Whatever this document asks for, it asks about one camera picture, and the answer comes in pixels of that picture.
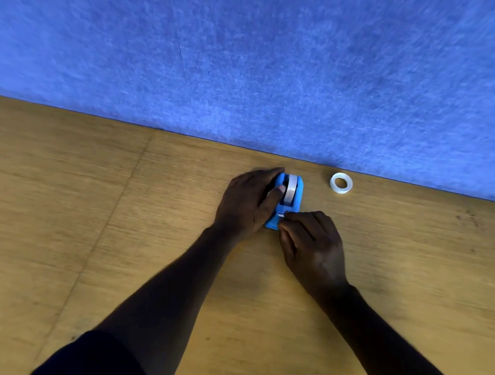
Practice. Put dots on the blue tape dispenser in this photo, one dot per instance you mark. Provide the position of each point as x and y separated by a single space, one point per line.
293 205

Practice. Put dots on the person's left forearm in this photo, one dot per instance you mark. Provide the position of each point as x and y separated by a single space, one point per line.
172 298

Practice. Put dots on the person's right hand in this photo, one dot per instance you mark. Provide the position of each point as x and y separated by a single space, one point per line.
310 253

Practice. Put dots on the person's right forearm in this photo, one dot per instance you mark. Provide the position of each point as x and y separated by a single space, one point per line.
383 355

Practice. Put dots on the person's right thumb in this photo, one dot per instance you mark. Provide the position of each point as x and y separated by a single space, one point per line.
285 240

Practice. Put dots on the white tape roll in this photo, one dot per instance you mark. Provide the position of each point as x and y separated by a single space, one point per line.
348 184
291 190

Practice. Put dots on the person's left thumb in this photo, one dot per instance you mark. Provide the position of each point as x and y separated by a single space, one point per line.
274 200

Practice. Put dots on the loose white tape roll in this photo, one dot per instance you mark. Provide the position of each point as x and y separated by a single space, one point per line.
348 184

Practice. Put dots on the black sleeve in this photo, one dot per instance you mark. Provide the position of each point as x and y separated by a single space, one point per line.
91 360

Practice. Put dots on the person's left hand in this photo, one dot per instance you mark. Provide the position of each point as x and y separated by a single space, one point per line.
242 204

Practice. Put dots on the blue felt partition panel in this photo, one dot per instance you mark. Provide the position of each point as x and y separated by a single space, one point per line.
256 59

